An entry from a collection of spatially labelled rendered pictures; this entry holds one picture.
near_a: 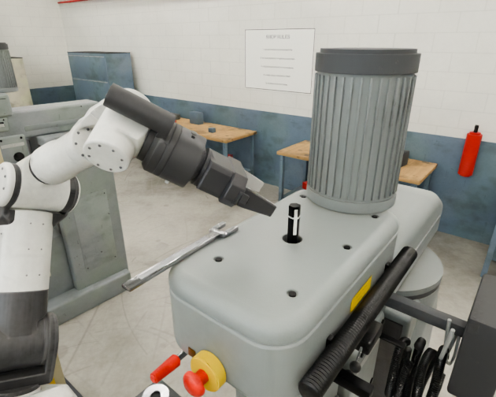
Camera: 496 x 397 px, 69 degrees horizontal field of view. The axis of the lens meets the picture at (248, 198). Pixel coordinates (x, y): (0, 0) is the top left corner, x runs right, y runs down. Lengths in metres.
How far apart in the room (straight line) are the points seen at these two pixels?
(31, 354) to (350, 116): 0.71
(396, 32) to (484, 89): 1.16
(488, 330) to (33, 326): 0.84
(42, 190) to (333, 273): 0.52
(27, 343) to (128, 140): 0.41
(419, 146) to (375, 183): 4.19
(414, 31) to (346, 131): 4.19
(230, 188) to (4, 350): 0.46
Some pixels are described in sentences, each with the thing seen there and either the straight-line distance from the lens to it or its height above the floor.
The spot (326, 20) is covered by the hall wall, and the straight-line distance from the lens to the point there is 5.31.
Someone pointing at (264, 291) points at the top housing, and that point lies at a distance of 0.55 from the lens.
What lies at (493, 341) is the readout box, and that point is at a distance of 0.89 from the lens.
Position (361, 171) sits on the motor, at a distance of 0.76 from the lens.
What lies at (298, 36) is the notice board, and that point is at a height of 2.27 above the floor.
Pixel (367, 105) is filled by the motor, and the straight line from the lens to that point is 0.73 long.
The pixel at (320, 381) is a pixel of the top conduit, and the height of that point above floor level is 1.80.
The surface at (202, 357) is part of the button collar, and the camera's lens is 0.60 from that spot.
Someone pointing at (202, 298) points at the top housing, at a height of 1.88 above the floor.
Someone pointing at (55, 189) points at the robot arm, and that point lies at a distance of 0.75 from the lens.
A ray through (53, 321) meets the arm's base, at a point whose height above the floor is 1.76.
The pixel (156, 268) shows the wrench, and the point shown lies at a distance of 0.60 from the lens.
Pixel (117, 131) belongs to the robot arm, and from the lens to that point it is 0.54.
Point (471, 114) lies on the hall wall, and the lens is 4.80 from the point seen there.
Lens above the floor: 2.22
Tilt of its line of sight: 24 degrees down
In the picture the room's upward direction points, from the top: straight up
